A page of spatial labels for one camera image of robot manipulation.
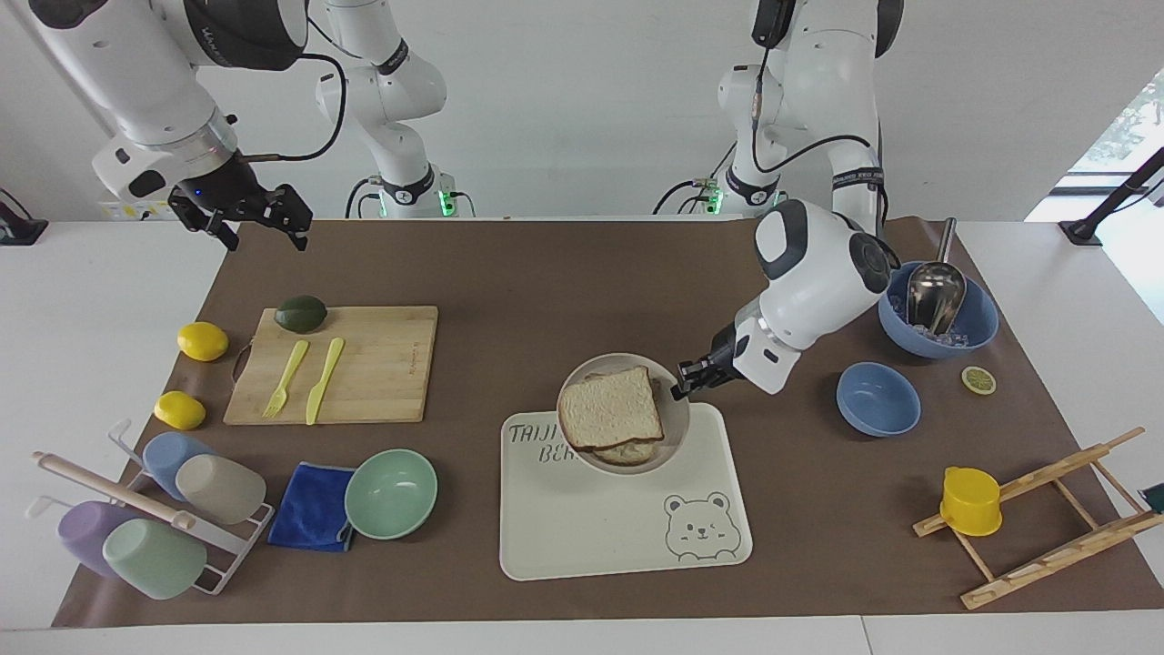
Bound toast bread slice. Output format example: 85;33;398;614
557;365;666;451

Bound clear ice cubes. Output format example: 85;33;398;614
886;291;972;350

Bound yellow cup with handle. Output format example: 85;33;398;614
938;466;1004;538

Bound blue cloth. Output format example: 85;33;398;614
266;461;358;554

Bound yellow plastic knife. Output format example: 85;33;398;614
305;337;347;427

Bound green bowl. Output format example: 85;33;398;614
343;448;439;541

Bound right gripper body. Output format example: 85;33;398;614
173;150;275;222

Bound cream tray with bear print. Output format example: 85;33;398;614
498;400;755;582

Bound black stand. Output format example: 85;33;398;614
0;186;49;247
1059;146;1164;247

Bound yellow plastic fork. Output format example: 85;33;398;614
262;339;311;420

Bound beige round plate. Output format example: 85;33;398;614
556;352;691;477

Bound sandwich bottom with filling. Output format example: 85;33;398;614
589;437;662;468

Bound green plastic cup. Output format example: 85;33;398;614
102;518;209;601

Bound metal scoop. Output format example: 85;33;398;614
906;216;968;337

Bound wooden dish rack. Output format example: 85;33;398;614
913;426;1164;611

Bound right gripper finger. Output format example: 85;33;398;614
258;184;316;252
167;194;242;253

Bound purple plastic cup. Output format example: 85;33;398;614
57;499;139;579

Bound small blue bowl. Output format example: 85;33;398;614
836;361;922;438

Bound blue plastic cup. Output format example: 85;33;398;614
142;430;216;500

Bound white wire cup rack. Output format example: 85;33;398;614
25;418;276;598

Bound black cable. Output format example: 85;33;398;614
238;16;349;166
750;36;888;234
344;176;385;220
652;146;739;217

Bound beige plastic cup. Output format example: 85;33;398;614
175;453;268;526

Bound large blue bowl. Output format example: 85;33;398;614
878;261;1000;359

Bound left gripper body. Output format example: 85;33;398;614
698;323;741;387

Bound dark green avocado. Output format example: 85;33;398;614
275;295;329;335

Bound yellow lemon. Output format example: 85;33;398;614
176;321;231;363
153;390;207;431

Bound wooden cutting board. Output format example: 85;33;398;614
223;306;440;427

